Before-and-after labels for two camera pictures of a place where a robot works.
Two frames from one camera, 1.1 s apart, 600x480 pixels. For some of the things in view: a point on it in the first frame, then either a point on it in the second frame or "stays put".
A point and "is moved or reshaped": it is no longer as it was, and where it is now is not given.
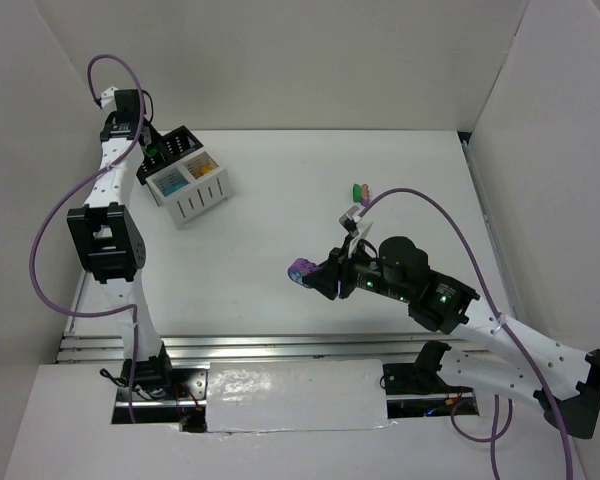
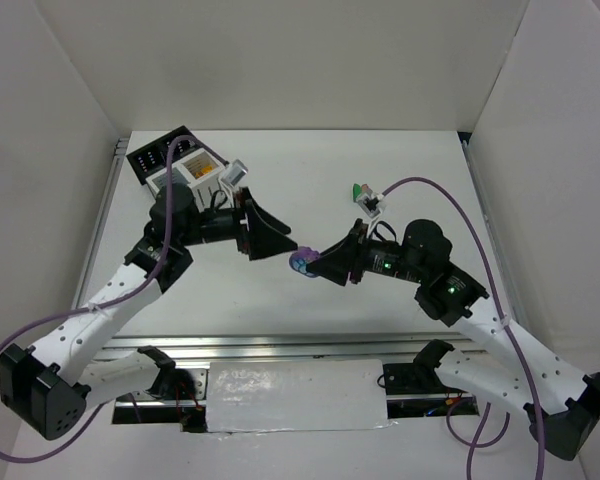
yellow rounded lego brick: x=204 y=170 stays put
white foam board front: x=320 y=395 stays put
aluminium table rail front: x=296 y=348 stays put
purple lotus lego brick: x=298 y=268 is moved or reshaped
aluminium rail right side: x=491 y=229 stays put
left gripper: x=156 y=157 → x=245 y=225
